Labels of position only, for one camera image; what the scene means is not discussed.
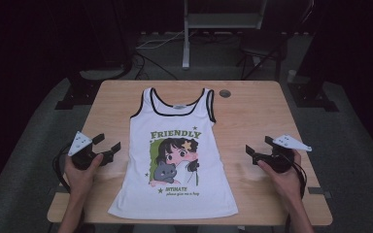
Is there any grey tape strip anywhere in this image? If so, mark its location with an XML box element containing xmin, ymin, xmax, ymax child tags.
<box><xmin>307</xmin><ymin>186</ymin><xmax>333</xmax><ymax>199</ymax></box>
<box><xmin>48</xmin><ymin>185</ymin><xmax>68</xmax><ymax>196</ymax></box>

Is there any black floor cable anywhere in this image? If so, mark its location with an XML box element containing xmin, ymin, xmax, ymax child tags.
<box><xmin>132</xmin><ymin>51</ymin><xmax>179</xmax><ymax>82</ymax></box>

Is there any person's left hand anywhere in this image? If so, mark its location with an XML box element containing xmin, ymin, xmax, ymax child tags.
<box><xmin>63</xmin><ymin>153</ymin><xmax>105</xmax><ymax>198</ymax></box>

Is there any black chair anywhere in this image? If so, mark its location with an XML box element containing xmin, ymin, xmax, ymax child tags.
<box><xmin>236</xmin><ymin>30</ymin><xmax>289</xmax><ymax>82</ymax></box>

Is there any grey round stand base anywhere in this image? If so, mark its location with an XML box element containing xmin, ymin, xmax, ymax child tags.
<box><xmin>79</xmin><ymin>67</ymin><xmax>126</xmax><ymax>82</ymax></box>

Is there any white printed tank top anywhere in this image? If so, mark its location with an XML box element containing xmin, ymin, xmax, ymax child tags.
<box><xmin>107</xmin><ymin>86</ymin><xmax>240</xmax><ymax>221</ymax></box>

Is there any white floor cable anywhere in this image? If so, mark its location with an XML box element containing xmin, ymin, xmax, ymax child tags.
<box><xmin>135</xmin><ymin>30</ymin><xmax>187</xmax><ymax>50</ymax></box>

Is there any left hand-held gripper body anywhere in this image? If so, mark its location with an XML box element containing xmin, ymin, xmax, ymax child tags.
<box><xmin>67</xmin><ymin>130</ymin><xmax>115</xmax><ymax>171</ymax></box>

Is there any black stand with flat foot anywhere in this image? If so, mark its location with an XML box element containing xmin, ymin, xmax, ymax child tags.
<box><xmin>54</xmin><ymin>0</ymin><xmax>134</xmax><ymax>111</ymax></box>
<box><xmin>288</xmin><ymin>0</ymin><xmax>340</xmax><ymax>113</ymax></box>

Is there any white metal stand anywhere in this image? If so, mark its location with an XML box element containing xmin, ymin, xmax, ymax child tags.
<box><xmin>182</xmin><ymin>0</ymin><xmax>268</xmax><ymax>71</ymax></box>

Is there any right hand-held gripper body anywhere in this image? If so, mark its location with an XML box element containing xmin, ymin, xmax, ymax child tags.
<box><xmin>254</xmin><ymin>134</ymin><xmax>313</xmax><ymax>174</ymax></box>

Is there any person's right hand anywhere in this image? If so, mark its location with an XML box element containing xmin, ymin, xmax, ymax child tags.
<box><xmin>256</xmin><ymin>150</ymin><xmax>302</xmax><ymax>203</ymax></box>

